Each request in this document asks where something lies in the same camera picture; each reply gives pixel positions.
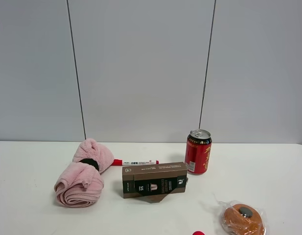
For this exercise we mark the red drink can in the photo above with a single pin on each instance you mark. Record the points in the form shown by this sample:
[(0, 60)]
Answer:
[(198, 147)]

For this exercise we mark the wrapped brown pastry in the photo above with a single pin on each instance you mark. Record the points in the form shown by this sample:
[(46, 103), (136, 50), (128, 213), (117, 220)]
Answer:
[(237, 218)]

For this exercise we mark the red whiteboard marker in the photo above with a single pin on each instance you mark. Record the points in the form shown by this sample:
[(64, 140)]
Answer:
[(118, 162)]

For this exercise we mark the pink towel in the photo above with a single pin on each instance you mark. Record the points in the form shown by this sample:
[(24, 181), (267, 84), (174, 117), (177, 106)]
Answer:
[(80, 185)]

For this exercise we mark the red round object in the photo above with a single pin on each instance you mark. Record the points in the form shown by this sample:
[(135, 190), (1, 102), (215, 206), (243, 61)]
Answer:
[(198, 233)]

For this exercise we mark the brown coffee capsule box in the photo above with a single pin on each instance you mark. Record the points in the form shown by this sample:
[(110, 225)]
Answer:
[(153, 182)]

